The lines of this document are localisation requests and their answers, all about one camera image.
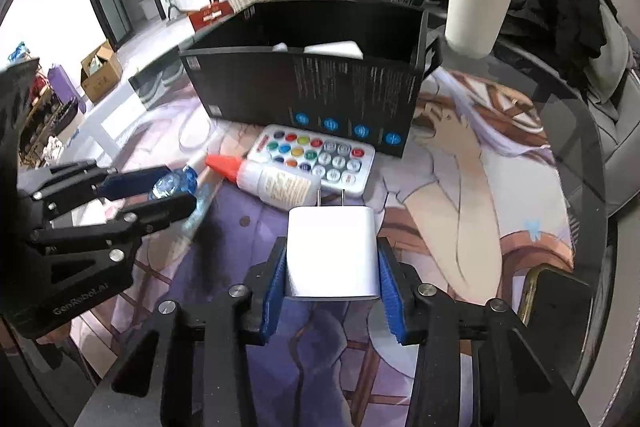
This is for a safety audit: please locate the glue bottle with orange cap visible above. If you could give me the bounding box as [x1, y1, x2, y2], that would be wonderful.
[205, 153, 326, 210]

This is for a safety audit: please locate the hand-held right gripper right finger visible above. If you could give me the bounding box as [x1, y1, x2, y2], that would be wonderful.
[375, 237, 591, 427]

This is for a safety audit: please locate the black cardboard box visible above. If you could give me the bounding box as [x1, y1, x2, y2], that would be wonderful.
[179, 1, 441, 158]

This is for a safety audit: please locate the purple rolled mat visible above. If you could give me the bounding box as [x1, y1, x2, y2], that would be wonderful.
[47, 64, 87, 114]

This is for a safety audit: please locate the white charger plug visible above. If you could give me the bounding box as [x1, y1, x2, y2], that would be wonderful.
[286, 191, 383, 303]

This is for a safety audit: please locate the small blue bottle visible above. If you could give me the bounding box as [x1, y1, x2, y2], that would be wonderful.
[149, 164, 201, 201]

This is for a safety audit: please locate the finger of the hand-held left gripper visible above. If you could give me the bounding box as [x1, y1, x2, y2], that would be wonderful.
[19, 161, 173, 222]
[29, 193, 197, 290]

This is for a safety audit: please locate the printed cartoon table mat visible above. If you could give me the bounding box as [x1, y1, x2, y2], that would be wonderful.
[75, 72, 576, 427]

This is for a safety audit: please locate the white labelled plastic case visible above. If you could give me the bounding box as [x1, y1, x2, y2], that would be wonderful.
[303, 39, 364, 58]

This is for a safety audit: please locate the white tumbler cup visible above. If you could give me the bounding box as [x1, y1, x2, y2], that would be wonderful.
[444, 0, 517, 59]

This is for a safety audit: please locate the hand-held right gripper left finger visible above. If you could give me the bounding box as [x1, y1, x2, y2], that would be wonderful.
[111, 237, 289, 427]

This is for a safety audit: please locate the dark phone with gold edge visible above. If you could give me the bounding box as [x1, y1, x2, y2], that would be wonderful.
[517, 268, 608, 350]

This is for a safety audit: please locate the remote with coloured buttons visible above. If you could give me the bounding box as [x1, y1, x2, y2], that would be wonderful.
[247, 124, 377, 199]

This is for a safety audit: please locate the shoe rack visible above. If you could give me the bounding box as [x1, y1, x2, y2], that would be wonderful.
[19, 77, 77, 168]

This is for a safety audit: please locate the red paper bag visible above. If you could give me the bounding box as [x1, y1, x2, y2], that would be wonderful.
[187, 2, 236, 31]

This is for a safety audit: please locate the brown cardboard box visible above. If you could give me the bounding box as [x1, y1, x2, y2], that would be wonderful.
[80, 41, 123, 104]

